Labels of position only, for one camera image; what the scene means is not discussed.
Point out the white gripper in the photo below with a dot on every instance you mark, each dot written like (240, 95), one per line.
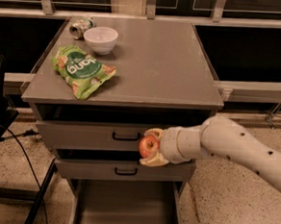
(168, 144)

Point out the red apple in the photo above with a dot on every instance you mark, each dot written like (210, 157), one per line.
(148, 145)

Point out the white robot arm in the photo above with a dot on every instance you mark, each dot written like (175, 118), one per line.
(217, 136)

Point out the grey bottom drawer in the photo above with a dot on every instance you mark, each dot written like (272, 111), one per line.
(119, 202)

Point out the grey drawer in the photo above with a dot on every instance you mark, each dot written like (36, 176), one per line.
(119, 202)
(91, 127)
(100, 165)

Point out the grey middle drawer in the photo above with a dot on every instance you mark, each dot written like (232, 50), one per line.
(100, 165)

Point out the grey drawer cabinet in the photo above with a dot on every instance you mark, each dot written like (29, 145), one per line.
(159, 65)

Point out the grey top drawer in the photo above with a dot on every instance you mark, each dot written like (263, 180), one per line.
(91, 127)

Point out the green snack bag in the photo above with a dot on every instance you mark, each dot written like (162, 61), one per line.
(83, 72)

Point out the white bowl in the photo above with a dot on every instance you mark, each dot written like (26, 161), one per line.
(101, 40)

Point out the silver soda can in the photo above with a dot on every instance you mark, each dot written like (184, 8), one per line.
(78, 28)

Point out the black middle drawer handle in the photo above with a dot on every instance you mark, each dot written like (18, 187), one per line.
(123, 172)

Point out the black drawer handle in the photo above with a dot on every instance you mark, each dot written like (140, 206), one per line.
(121, 137)
(123, 172)

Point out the black top drawer handle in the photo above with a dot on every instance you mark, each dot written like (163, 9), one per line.
(121, 137)

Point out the metal window rail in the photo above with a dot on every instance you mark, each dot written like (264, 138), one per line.
(235, 91)

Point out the black stand frame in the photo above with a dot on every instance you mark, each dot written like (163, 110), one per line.
(38, 202)

